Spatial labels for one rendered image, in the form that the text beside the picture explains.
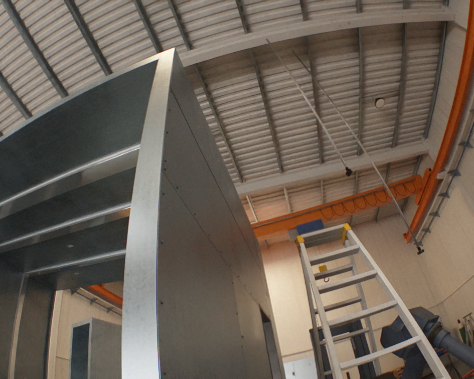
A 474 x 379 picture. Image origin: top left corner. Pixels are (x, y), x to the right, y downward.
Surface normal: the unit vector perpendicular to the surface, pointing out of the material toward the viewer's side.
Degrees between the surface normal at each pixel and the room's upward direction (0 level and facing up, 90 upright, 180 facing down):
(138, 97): 180
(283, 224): 90
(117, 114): 180
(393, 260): 90
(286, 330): 90
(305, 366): 90
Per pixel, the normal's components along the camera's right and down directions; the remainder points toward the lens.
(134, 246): -0.26, -0.61
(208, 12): 0.07, 0.76
